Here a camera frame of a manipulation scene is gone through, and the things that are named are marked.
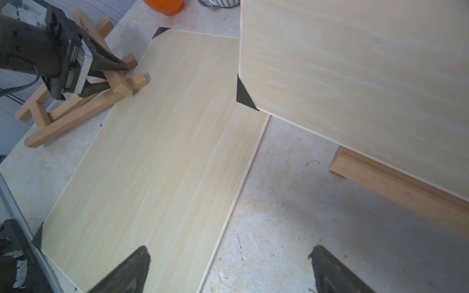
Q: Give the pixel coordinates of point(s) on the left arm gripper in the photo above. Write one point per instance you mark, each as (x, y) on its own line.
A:
(71, 54)

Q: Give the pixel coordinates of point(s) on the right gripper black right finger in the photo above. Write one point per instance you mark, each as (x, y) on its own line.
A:
(332, 276)

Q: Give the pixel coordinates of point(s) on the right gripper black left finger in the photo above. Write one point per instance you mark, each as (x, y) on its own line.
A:
(127, 277)

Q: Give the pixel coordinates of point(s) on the wooden easel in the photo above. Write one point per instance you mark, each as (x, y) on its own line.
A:
(54, 117)

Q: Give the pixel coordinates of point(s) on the wooden easel being assembled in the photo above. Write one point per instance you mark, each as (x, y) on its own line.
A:
(444, 209)

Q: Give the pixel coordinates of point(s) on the light wooden board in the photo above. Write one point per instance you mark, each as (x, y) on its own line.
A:
(164, 172)
(387, 79)

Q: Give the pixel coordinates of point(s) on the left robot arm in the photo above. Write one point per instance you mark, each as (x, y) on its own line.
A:
(41, 40)

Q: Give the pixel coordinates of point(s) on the orange plastic bowl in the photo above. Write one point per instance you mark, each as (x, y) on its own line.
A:
(166, 7)

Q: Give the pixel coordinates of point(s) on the striped ceramic mug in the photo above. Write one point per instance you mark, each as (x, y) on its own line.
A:
(220, 3)

